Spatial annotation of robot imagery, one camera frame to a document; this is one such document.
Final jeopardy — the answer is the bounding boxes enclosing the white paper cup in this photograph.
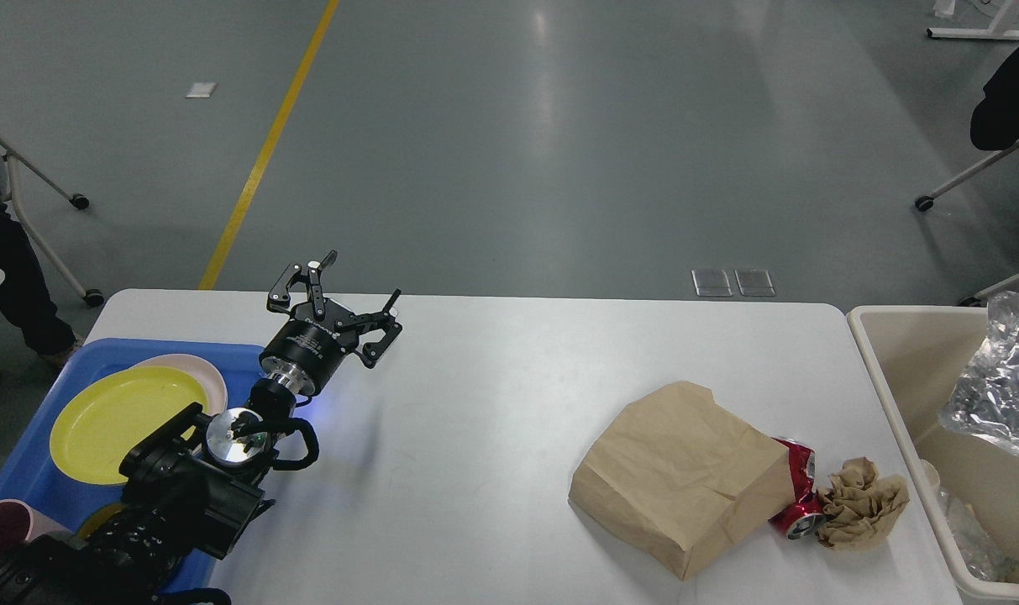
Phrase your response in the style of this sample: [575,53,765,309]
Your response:
[919,459,942,495]

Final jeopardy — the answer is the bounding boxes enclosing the white rolling stand left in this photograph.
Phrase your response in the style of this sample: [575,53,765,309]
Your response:
[0,113,105,308]

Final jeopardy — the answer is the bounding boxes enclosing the pink mug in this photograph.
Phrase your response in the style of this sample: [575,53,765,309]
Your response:
[0,499,68,555]

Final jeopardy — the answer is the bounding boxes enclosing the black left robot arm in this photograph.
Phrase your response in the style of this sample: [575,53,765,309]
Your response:
[0,251,403,604]

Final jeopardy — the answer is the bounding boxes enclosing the blue plastic tray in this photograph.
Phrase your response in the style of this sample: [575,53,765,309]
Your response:
[0,338,277,599]

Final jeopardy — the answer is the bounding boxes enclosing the brown paper bag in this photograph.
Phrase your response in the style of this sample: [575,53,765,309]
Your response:
[568,381,794,581]

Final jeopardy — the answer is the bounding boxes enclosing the person at left edge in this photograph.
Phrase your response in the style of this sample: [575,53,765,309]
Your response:
[0,177,82,369]

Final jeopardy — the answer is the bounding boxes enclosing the clear plastic wrap in bin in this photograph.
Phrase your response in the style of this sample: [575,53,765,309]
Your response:
[938,489,1019,581]

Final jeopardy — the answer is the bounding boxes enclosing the floor outlet cover plates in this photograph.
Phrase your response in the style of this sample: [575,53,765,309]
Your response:
[691,269,777,298]

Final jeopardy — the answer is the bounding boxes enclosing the person in black clothing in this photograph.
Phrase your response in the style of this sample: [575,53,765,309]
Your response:
[969,45,1019,152]

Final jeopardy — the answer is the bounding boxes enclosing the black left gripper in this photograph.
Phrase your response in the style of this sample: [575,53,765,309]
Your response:
[260,250,404,397]

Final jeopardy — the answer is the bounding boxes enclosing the white rolling chair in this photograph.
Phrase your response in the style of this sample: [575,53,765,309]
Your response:
[914,118,1019,307]

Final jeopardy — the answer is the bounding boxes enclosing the white paper scrap on floor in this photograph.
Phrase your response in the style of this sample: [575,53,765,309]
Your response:
[184,83,218,99]

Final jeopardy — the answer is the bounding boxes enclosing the brown paper napkin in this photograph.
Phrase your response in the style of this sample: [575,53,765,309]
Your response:
[816,457,910,552]

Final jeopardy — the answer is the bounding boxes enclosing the pink plate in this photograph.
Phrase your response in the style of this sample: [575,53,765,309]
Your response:
[135,353,228,416]

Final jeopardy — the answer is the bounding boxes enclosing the beige plastic bin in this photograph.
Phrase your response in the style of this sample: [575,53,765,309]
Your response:
[847,306,1019,604]

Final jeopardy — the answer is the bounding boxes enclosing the aluminium foil tray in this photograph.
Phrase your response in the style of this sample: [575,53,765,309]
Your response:
[937,292,1019,457]

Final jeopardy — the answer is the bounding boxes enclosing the crushed red soda can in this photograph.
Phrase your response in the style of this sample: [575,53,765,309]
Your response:
[770,436,829,540]

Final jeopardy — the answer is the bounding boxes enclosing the white table frame background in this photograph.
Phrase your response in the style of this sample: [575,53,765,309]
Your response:
[925,1,1019,42]

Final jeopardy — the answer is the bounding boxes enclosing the yellow plastic plate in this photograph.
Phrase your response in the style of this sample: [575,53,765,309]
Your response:
[49,366,208,486]

